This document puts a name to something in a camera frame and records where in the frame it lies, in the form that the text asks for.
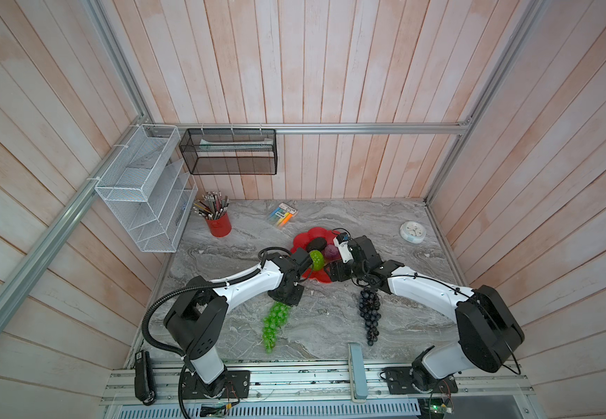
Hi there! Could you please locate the green textured fruit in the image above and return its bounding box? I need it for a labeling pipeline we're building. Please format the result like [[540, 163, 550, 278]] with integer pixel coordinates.
[[309, 250, 326, 272]]

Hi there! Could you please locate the purple round fruit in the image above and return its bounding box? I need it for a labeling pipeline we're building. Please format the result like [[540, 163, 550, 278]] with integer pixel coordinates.
[[322, 244, 341, 262]]

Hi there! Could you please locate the dark avocado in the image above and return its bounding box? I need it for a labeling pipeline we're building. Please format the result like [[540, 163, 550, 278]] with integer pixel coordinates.
[[306, 237, 327, 252]]

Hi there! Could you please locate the red flower-shaped fruit bowl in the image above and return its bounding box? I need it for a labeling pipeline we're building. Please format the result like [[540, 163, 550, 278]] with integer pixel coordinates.
[[291, 227, 350, 284]]

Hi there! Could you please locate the green grape bunch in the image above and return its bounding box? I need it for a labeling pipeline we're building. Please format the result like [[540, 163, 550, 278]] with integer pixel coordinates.
[[262, 302, 291, 354]]

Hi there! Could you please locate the dark purple grape bunch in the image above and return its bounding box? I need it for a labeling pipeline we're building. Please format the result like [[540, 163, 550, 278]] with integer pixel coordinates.
[[358, 288, 382, 347]]

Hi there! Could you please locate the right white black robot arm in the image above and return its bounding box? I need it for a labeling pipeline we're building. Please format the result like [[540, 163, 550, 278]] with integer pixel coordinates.
[[325, 233, 525, 394]]

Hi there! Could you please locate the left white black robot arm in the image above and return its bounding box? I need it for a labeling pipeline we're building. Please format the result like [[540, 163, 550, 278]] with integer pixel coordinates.
[[141, 247, 313, 418]]

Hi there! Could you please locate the colourful marker pack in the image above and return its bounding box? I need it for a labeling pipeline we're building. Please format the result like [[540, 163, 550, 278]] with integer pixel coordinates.
[[267, 203, 299, 229]]

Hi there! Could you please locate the red pencil cup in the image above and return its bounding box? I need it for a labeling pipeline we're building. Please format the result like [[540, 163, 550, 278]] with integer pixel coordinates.
[[206, 213, 232, 237]]

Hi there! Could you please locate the bundle of pencils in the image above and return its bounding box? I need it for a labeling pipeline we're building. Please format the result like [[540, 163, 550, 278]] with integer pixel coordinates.
[[193, 192, 230, 221]]

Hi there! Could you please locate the black handheld device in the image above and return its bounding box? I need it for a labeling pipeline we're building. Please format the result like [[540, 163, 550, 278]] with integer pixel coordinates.
[[134, 350, 156, 406]]

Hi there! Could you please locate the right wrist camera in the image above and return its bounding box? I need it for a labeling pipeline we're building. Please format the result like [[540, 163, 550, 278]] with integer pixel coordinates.
[[334, 232, 354, 264]]

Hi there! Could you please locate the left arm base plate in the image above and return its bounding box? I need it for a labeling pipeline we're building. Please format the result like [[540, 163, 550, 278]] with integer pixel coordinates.
[[178, 370, 251, 401]]

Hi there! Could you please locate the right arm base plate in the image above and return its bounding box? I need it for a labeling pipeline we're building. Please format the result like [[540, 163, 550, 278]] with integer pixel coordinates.
[[381, 367, 458, 395]]

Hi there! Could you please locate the grey upright bracket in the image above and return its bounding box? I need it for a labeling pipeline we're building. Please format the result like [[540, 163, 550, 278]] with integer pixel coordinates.
[[348, 342, 369, 403]]

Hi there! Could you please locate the black mesh wall basket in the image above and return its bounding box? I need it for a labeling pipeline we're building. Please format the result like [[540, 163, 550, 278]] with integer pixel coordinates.
[[179, 127, 279, 176]]

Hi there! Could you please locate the white wire mesh shelf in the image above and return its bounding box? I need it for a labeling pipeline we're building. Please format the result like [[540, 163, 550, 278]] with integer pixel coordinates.
[[95, 124, 198, 253]]

